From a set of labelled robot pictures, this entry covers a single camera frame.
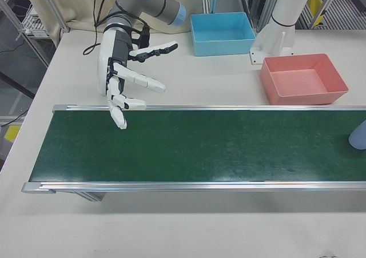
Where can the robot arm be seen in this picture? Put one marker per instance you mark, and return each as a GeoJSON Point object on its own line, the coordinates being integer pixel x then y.
{"type": "Point", "coordinates": [148, 3]}

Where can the white pedestal column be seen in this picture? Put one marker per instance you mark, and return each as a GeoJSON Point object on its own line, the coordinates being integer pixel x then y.
{"type": "Point", "coordinates": [286, 6]}

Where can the pink plastic box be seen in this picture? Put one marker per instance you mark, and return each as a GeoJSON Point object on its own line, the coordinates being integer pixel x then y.
{"type": "Point", "coordinates": [300, 83]}

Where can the green conveyor belt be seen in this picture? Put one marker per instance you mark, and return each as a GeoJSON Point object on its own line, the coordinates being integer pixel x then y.
{"type": "Point", "coordinates": [200, 149]}

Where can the blue plastic cup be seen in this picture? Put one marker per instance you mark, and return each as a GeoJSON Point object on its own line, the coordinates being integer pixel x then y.
{"type": "Point", "coordinates": [358, 138]}

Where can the beige curtain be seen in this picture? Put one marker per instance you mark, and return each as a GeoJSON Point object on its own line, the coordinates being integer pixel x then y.
{"type": "Point", "coordinates": [80, 6]}

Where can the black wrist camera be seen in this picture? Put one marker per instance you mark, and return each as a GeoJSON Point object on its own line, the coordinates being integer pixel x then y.
{"type": "Point", "coordinates": [145, 36]}

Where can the aluminium workcell frame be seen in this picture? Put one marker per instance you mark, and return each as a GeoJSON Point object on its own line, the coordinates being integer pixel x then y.
{"type": "Point", "coordinates": [54, 7]}
{"type": "Point", "coordinates": [258, 9]}

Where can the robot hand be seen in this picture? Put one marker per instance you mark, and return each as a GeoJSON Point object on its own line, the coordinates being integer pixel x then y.
{"type": "Point", "coordinates": [104, 66]}

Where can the light blue plastic box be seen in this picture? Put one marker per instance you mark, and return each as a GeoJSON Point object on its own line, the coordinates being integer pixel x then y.
{"type": "Point", "coordinates": [223, 40]}

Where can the black ribbed grille panel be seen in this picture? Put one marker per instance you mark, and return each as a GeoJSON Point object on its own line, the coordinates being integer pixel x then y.
{"type": "Point", "coordinates": [343, 15]}

